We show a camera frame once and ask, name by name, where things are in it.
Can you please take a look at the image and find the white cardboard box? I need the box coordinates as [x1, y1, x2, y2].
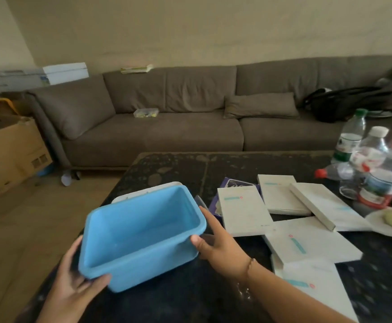
[42, 62, 90, 86]

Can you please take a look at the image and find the grey brown cushion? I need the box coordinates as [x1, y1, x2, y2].
[223, 92, 300, 120]

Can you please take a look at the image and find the purple flat box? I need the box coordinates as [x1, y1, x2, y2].
[209, 177, 261, 218]

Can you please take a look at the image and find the white flat box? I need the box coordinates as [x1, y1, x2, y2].
[270, 253, 360, 323]
[257, 174, 313, 216]
[217, 186, 274, 238]
[262, 216, 364, 265]
[289, 182, 374, 232]

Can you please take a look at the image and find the person's left hand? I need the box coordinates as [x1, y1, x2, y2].
[36, 235, 112, 323]

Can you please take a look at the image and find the clear plastic bag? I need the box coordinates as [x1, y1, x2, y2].
[133, 108, 160, 119]

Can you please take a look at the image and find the brown cardboard box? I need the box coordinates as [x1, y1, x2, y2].
[0, 112, 54, 203]

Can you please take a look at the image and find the white container lid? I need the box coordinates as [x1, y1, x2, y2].
[111, 181, 183, 204]

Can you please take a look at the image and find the blue plastic container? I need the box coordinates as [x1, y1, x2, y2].
[78, 185, 207, 293]

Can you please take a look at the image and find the grey brown sofa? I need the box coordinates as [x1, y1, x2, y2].
[25, 55, 392, 171]

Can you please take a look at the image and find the black bag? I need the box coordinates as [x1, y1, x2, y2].
[302, 86, 392, 124]

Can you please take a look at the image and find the stack of papers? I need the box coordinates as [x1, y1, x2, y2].
[120, 64, 154, 74]

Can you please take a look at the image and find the small red cap bottle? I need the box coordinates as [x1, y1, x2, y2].
[314, 163, 355, 182]

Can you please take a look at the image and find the long white carton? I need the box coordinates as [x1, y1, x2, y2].
[0, 68, 51, 95]

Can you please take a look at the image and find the white paper plate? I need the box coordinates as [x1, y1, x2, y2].
[364, 207, 392, 247]

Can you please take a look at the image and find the person's right forearm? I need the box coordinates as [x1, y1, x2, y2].
[240, 259, 355, 323]

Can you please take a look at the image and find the clear drinking glass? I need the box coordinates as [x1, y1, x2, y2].
[339, 171, 366, 201]

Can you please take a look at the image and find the large red cap bottle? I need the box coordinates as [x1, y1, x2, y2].
[357, 138, 392, 210]

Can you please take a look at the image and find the white cap water bottle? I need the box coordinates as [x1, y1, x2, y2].
[349, 126, 390, 172]

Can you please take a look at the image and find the green cap water bottle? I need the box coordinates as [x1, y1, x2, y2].
[331, 108, 368, 165]

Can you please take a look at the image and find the person's right hand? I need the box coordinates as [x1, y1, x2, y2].
[190, 207, 256, 283]

